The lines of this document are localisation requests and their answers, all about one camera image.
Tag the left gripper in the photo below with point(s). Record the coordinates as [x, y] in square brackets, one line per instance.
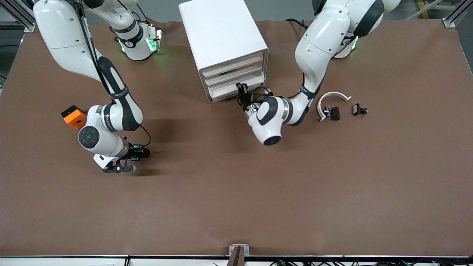
[245, 100]

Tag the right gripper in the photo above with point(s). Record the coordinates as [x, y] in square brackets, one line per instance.
[135, 152]

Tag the green push button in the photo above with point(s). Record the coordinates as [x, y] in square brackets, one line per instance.
[137, 145]

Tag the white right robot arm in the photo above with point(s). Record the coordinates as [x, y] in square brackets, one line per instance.
[66, 37]

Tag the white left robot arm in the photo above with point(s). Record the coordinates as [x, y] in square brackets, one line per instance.
[321, 37]

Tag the orange block with hole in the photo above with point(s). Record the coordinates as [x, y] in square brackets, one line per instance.
[74, 120]

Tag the brown table cover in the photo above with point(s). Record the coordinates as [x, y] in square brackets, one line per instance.
[236, 184]

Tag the small brown electrical component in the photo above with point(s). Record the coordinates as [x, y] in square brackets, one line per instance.
[334, 112]

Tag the small black clip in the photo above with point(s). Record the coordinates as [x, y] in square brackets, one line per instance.
[356, 109]

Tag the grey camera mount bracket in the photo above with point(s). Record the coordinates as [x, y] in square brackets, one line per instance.
[238, 255]

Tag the aluminium frame post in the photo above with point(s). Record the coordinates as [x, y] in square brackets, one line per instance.
[449, 22]
[26, 22]

